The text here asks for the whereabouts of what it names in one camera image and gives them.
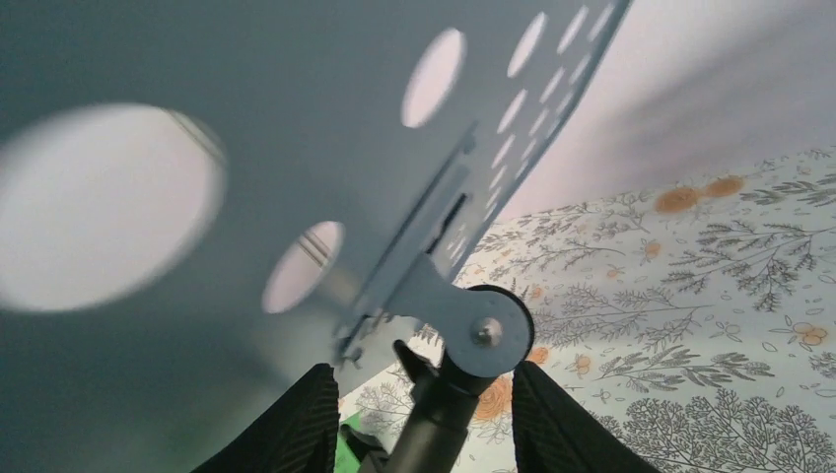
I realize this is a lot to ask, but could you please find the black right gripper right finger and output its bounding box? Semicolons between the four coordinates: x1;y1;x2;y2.
512;361;658;473

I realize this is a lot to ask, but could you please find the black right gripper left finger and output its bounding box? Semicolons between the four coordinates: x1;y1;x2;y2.
193;364;340;473

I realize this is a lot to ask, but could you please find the green sheet music page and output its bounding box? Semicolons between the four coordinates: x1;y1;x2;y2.
333;412;361;473

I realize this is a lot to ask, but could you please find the light blue music stand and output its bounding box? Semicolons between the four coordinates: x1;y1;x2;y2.
1;1;630;472

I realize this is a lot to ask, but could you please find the floral patterned table mat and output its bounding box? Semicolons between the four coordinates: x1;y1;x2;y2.
456;147;835;472

